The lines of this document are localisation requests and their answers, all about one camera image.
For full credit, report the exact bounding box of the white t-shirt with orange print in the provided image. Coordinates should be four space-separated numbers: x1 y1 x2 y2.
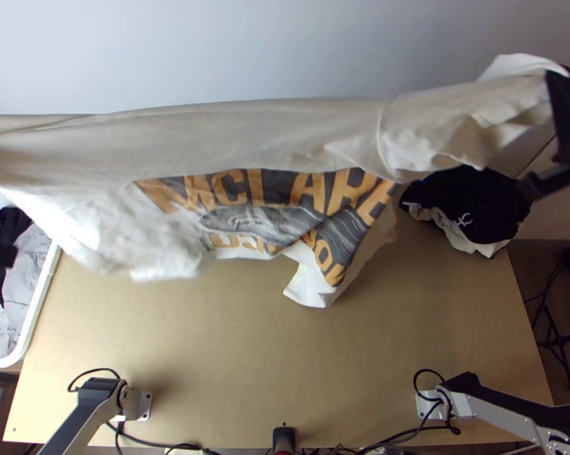
0 53 570 310

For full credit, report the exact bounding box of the pile of folded clothes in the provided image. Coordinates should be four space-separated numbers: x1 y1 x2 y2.
398 166 536 260

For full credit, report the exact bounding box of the white laundry basket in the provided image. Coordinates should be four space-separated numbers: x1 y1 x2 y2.
0 182 64 371

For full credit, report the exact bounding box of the heap of clothes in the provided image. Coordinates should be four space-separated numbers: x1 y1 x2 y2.
0 189 53 357

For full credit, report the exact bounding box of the black cable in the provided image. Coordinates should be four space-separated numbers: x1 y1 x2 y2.
411 369 458 436
67 366 128 395

